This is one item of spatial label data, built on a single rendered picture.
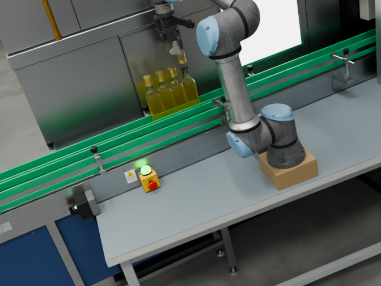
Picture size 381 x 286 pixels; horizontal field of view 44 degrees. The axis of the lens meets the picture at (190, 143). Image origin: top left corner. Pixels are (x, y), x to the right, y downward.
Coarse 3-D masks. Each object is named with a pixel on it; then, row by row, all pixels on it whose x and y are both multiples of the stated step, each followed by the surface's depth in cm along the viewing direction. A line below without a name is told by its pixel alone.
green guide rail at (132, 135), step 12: (192, 108) 215; (204, 108) 217; (168, 120) 213; (180, 120) 215; (132, 132) 208; (144, 132) 210; (108, 144) 206; (120, 144) 209; (72, 156) 202; (84, 156) 204; (48, 168) 200; (60, 168) 203; (12, 180) 197; (24, 180) 199
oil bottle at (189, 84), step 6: (186, 78) 213; (192, 78) 214; (186, 84) 213; (192, 84) 214; (186, 90) 214; (192, 90) 215; (192, 96) 216; (198, 96) 218; (192, 102) 217; (198, 102) 219
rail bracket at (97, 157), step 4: (92, 148) 194; (96, 148) 195; (92, 152) 195; (96, 152) 195; (96, 156) 196; (96, 160) 196; (100, 160) 197; (100, 164) 192; (100, 168) 199; (104, 168) 201; (100, 172) 199; (104, 172) 200
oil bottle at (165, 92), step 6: (162, 90) 210; (168, 90) 211; (162, 96) 211; (168, 96) 212; (162, 102) 213; (168, 102) 213; (174, 102) 214; (168, 108) 214; (174, 108) 215; (168, 114) 216
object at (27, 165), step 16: (368, 32) 246; (336, 48) 243; (288, 64) 236; (256, 80) 233; (208, 96) 226; (128, 128) 217; (80, 144) 212; (32, 160) 207; (48, 160) 209; (0, 176) 204
